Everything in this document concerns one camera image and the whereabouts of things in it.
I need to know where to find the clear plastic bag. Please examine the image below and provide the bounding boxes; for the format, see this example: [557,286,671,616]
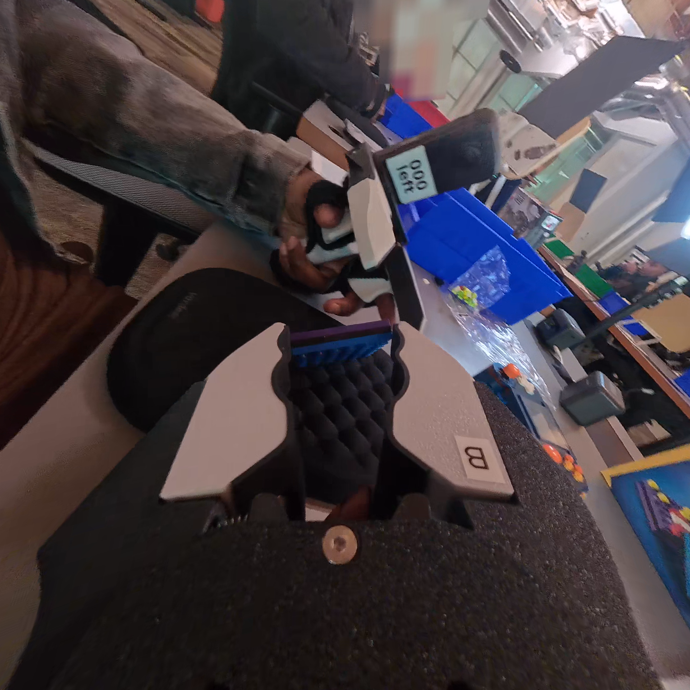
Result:
[445,245,540,378]

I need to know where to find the cardboard box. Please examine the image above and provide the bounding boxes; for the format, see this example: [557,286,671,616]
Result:
[296,100,378,168]

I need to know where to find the black power adapter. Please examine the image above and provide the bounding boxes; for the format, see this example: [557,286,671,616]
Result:
[536,308,585,351]
[560,371,626,428]

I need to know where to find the blue storage bin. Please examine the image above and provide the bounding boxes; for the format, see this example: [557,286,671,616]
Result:
[385,94,427,138]
[396,188,573,325]

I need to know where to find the dark printed box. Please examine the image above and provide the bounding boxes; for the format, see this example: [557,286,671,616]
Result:
[498,186,561,238]

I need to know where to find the person's brown trousers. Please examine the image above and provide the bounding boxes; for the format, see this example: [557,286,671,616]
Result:
[0,229,138,451]

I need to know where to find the black quilted wrist rest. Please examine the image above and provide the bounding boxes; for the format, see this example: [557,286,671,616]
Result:
[107,268,400,502]

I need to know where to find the red storage bin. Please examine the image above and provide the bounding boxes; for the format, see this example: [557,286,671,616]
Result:
[412,100,451,129]

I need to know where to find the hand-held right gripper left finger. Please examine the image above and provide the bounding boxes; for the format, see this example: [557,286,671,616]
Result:
[159,322,297,505]

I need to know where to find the black panel board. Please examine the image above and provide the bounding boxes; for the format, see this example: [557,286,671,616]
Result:
[517,35,686,140]

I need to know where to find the brick set box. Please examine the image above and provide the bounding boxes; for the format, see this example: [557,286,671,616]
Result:
[601,445,690,629]

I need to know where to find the blue and purple brick assembly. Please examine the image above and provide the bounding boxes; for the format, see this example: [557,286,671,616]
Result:
[290,319,393,368]

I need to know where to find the person's left hand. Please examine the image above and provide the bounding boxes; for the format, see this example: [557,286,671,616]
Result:
[268,167,402,320]

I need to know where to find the person's right hand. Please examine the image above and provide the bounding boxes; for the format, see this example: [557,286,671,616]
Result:
[337,487,374,521]

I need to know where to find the grey mesh office chair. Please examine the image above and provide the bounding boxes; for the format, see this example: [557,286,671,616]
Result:
[24,137,216,289]

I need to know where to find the dark blue brick game console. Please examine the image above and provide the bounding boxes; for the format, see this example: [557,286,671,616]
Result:
[474,361,588,499]

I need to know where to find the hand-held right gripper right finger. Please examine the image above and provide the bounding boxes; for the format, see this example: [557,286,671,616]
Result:
[389,322,516,503]

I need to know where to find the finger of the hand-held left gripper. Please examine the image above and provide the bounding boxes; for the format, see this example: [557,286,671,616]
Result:
[348,175,428,332]

